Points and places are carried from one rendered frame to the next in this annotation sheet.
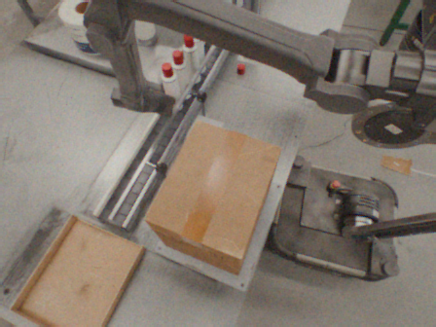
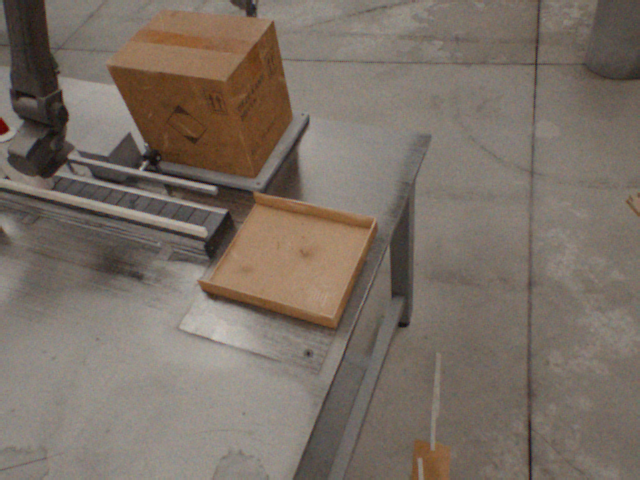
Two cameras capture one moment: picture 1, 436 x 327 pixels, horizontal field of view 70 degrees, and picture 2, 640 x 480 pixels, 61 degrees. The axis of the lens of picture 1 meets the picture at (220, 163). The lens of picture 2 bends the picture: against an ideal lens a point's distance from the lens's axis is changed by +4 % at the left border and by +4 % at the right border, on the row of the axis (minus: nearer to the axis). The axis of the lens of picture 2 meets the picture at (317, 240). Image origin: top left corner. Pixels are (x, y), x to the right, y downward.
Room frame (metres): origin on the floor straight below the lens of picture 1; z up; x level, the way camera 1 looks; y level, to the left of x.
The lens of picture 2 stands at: (0.01, 1.12, 1.69)
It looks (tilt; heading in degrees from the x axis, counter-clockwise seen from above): 49 degrees down; 275
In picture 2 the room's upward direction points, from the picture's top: 11 degrees counter-clockwise
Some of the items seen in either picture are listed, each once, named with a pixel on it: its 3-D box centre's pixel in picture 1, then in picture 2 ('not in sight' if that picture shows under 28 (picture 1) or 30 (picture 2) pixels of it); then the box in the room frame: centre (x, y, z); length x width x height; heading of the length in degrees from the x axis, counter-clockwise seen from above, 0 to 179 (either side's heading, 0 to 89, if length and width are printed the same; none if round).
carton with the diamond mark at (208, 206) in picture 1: (218, 200); (209, 94); (0.30, 0.01, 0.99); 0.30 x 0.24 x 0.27; 155
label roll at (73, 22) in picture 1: (91, 23); not in sight; (1.11, 0.49, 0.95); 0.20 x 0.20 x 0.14
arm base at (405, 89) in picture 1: (415, 80); not in sight; (0.30, -0.29, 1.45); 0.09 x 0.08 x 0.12; 162
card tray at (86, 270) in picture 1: (81, 277); (290, 253); (0.14, 0.43, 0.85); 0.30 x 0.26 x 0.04; 154
